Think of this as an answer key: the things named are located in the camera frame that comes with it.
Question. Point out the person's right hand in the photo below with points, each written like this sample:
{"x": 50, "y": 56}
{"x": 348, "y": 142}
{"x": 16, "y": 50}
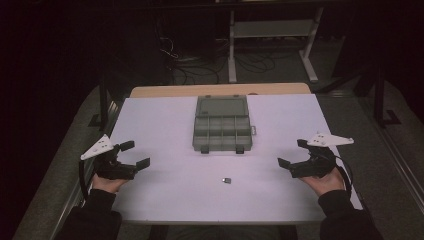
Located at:
{"x": 325, "y": 185}

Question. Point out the white table cover sheet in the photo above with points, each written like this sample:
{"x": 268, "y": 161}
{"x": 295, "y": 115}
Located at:
{"x": 166, "y": 186}

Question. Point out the white metal stand frame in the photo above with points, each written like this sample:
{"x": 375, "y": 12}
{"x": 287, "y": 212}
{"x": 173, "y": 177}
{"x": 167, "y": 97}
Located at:
{"x": 271, "y": 28}

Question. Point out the small dark metal part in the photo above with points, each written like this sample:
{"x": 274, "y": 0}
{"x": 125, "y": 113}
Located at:
{"x": 226, "y": 180}

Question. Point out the black metal stand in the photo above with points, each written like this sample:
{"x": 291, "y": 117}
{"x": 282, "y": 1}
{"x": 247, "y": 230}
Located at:
{"x": 103, "y": 103}
{"x": 381, "y": 100}

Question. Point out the grey plastic organizer box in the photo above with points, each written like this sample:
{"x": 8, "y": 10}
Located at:
{"x": 221, "y": 125}

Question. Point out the person's left hand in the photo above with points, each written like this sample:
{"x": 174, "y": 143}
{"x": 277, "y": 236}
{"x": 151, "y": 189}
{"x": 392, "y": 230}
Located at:
{"x": 108, "y": 184}

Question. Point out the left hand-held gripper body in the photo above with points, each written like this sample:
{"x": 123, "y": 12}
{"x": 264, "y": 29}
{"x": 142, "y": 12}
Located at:
{"x": 111, "y": 168}

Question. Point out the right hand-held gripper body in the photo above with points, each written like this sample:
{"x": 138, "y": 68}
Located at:
{"x": 316, "y": 163}

